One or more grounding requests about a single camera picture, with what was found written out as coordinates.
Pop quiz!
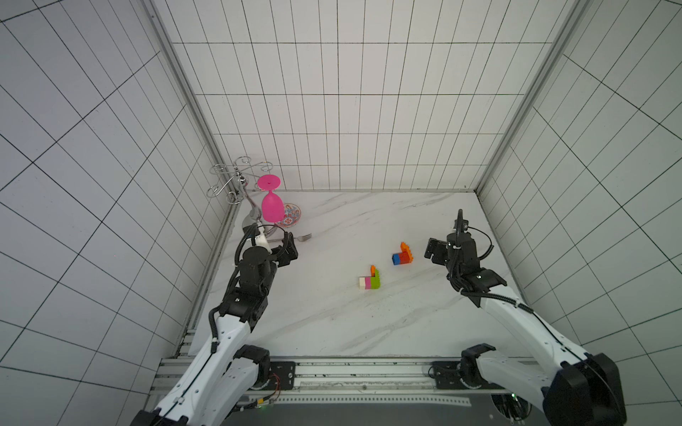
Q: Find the long green lego brick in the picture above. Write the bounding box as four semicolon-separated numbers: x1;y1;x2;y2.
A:
369;273;381;289

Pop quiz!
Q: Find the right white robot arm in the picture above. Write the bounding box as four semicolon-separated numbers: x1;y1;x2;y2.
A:
424;231;627;425

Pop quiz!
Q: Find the pink plastic wine glass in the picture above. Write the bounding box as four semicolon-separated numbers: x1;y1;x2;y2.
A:
258;174;286;223

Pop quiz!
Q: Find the patterned small bowl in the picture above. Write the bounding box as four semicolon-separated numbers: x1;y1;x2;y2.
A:
278;203;302;228

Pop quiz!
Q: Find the silver fork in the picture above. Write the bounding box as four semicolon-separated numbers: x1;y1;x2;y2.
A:
268;234;313;244

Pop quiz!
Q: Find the aluminium mounting rail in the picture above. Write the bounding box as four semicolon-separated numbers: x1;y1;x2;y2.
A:
151;355;587;408

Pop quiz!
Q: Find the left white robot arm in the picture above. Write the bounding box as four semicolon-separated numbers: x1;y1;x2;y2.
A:
131;224;298;425

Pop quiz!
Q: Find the silver wire glass rack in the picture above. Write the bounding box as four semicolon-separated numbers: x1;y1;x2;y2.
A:
206;155;274;229

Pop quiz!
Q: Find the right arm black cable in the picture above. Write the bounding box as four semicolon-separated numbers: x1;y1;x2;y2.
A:
446;208;627;416

